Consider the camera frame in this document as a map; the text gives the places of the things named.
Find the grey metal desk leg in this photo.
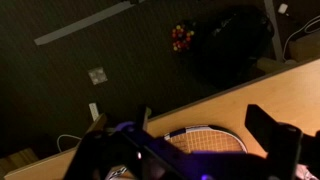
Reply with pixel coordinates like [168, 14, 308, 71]
[263, 0, 285, 63]

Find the bag of colourful balls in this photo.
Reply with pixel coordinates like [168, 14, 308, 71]
[170, 23, 196, 53]

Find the black backpack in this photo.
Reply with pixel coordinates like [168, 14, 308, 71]
[189, 6, 275, 88]

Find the long grey metal bar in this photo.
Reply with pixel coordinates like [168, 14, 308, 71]
[33, 0, 145, 47]

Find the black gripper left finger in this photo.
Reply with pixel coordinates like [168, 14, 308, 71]
[135, 104, 151, 131]

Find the white power adapter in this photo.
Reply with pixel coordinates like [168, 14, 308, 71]
[277, 2, 290, 15]

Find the white blue tennis racket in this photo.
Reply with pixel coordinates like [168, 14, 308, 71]
[109, 124, 248, 180]

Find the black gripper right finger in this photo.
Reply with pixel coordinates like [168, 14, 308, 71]
[244, 104, 303, 162]

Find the thick white cable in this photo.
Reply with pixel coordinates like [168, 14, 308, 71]
[282, 14, 320, 63]

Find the thin white cable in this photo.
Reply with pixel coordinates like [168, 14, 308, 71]
[55, 133, 83, 153]

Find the grey floor outlet plate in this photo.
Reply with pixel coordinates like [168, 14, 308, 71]
[87, 66, 109, 86]

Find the white power strip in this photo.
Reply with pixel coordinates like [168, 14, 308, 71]
[88, 102, 101, 122]

